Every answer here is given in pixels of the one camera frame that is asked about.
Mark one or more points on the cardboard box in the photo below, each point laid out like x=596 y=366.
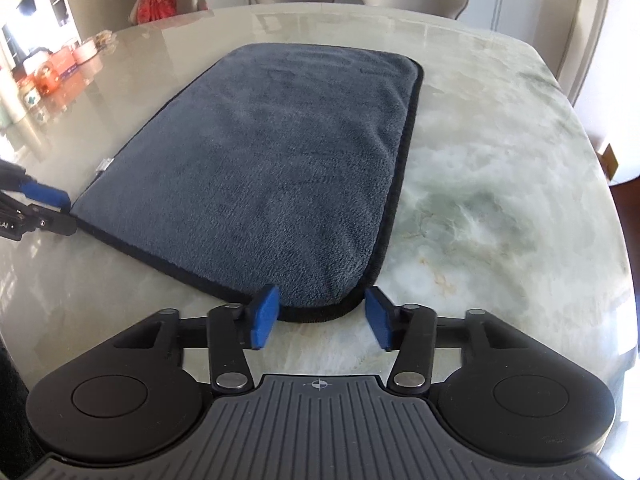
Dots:
x=609 y=161

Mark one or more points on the pink round container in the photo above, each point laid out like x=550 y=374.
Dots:
x=86 y=53

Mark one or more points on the black television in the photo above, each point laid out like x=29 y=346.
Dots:
x=25 y=15

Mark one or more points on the white open shelf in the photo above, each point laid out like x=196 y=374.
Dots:
x=61 y=2

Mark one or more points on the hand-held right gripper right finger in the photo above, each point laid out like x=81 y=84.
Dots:
x=378 y=319

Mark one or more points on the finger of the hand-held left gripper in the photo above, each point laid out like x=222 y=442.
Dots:
x=46 y=194
x=47 y=222

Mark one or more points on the grey towel with black trim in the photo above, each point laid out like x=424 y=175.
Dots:
x=260 y=170

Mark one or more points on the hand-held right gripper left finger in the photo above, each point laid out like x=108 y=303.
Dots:
x=262 y=317

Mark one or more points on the orange box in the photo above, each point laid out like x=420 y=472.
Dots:
x=55 y=71

